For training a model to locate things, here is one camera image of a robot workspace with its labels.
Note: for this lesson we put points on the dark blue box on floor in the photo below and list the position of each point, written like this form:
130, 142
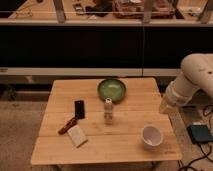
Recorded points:
199, 134

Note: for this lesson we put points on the long metal workbench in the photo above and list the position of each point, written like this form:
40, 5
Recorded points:
44, 40

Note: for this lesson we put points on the red handled tool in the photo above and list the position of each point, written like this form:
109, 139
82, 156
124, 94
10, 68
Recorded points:
72, 122

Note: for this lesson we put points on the wooden table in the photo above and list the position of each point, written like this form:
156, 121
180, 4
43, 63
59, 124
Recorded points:
119, 142

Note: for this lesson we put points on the small clear plastic bottle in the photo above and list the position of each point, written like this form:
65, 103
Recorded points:
108, 111

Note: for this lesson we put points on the white ceramic cup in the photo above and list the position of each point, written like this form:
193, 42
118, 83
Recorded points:
151, 137

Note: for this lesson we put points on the black phone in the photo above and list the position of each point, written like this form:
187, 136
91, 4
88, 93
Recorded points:
79, 109

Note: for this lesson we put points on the green ceramic bowl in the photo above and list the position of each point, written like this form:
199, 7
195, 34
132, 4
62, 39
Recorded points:
111, 88

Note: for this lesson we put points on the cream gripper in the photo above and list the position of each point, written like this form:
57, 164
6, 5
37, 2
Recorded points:
167, 105

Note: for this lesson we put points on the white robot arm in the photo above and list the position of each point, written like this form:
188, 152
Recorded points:
196, 73

